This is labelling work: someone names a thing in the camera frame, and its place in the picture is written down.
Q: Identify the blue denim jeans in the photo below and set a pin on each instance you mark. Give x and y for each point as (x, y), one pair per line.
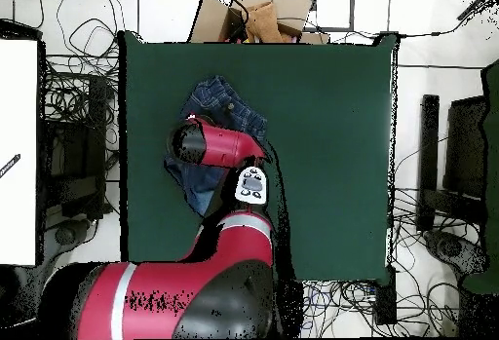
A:
(226, 102)

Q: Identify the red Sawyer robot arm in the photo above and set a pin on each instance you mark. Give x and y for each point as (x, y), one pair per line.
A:
(175, 297)

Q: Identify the black flat panel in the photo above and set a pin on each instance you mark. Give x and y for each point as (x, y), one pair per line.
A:
(466, 149)

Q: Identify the brown cardboard box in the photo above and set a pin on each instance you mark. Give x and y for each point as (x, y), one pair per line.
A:
(210, 20)

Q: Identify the tan cloth in box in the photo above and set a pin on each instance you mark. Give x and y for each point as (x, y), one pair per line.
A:
(263, 22)

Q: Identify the black equipment rack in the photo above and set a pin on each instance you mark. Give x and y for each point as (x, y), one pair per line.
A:
(78, 153)

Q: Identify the dark green table cloth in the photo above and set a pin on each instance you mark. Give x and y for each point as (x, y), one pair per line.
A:
(331, 160)

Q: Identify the white board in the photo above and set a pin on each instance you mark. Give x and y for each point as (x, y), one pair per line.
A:
(17, 141)

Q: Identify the black strip with white print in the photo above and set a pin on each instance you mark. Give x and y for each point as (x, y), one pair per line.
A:
(9, 165)

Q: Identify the black table leg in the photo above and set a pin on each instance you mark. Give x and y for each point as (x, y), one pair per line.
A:
(386, 301)

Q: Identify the dark green cloth sheet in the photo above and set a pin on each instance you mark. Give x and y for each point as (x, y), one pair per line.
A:
(492, 199)

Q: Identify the dark metal frame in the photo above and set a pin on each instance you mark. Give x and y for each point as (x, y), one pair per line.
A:
(352, 8)

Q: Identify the black upright post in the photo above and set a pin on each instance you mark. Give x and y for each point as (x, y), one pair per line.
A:
(429, 153)

